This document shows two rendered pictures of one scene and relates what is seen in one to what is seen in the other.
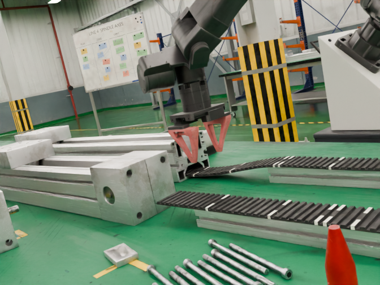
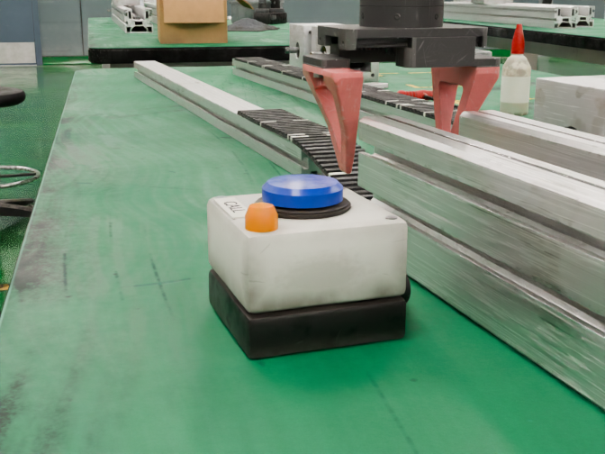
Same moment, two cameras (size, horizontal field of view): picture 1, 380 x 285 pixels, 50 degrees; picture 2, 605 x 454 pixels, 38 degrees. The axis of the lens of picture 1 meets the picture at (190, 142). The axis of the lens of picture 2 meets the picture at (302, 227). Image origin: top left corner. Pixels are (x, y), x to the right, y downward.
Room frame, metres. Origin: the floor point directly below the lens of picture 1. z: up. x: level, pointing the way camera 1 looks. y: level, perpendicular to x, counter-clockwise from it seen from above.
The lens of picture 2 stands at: (1.40, 0.17, 0.95)
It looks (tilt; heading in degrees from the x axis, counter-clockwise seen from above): 15 degrees down; 205
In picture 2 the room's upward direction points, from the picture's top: straight up
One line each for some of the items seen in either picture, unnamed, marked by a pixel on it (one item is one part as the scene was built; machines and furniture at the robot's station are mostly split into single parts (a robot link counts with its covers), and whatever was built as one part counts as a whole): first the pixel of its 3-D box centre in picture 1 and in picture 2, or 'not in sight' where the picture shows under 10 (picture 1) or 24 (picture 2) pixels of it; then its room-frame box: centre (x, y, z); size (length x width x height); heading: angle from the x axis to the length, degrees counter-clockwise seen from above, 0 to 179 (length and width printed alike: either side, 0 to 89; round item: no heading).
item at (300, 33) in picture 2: not in sight; (312, 49); (-0.16, -0.54, 0.83); 0.11 x 0.10 x 0.10; 132
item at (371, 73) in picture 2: not in sight; (338, 53); (-0.08, -0.45, 0.83); 0.11 x 0.10 x 0.10; 137
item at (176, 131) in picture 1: (194, 138); (431, 102); (0.80, -0.01, 0.87); 0.07 x 0.07 x 0.09; 44
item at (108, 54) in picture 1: (120, 83); not in sight; (6.77, 0.91, 0.97); 1.51 x 0.50 x 1.95; 58
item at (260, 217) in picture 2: not in sight; (261, 214); (1.06, -0.01, 0.85); 0.01 x 0.01 x 0.01
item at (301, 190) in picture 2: not in sight; (302, 199); (1.02, -0.01, 0.84); 0.04 x 0.04 x 0.02
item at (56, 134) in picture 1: (43, 140); not in sight; (1.31, 0.46, 0.87); 0.16 x 0.11 x 0.07; 44
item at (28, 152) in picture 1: (18, 158); not in sight; (1.00, 0.42, 0.87); 0.16 x 0.11 x 0.07; 44
